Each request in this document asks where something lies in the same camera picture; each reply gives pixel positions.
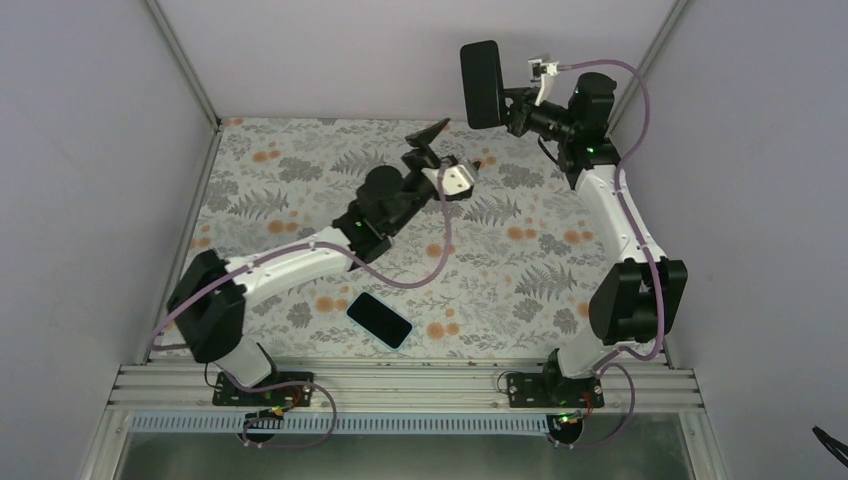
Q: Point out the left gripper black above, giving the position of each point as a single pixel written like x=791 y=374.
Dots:
x=424 y=140

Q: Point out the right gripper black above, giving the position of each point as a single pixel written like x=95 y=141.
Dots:
x=519 y=118

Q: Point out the black phone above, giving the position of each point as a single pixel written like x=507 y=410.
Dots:
x=380 y=320
x=483 y=85

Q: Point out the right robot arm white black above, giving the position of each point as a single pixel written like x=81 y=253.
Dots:
x=634 y=306

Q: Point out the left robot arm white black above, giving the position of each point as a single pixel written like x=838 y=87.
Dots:
x=209 y=302

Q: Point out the black phone in blue case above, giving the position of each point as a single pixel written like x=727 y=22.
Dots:
x=380 y=320

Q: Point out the floral patterned table mat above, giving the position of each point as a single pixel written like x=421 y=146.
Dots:
x=507 y=273

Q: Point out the black object at right edge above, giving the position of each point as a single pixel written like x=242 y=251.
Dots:
x=832 y=445

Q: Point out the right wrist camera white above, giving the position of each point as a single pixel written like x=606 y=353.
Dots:
x=543 y=70

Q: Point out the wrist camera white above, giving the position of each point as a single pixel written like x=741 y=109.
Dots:
x=457 y=182
x=543 y=70

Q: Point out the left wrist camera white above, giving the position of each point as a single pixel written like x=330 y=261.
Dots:
x=457 y=182

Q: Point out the right aluminium frame post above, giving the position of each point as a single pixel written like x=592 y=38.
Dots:
x=661 y=38

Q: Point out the aluminium frame post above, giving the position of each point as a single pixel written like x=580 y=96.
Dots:
x=183 y=62
x=661 y=38

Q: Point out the left aluminium frame post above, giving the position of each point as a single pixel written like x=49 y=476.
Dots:
x=183 y=62

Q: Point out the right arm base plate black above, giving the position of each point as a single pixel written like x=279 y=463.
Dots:
x=536 y=390

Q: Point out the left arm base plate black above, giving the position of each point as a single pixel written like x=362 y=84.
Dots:
x=227 y=394

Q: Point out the aluminium rail front frame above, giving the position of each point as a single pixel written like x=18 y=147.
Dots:
x=371 y=387

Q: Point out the slotted grey cable duct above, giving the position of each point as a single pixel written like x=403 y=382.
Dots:
x=344 y=423

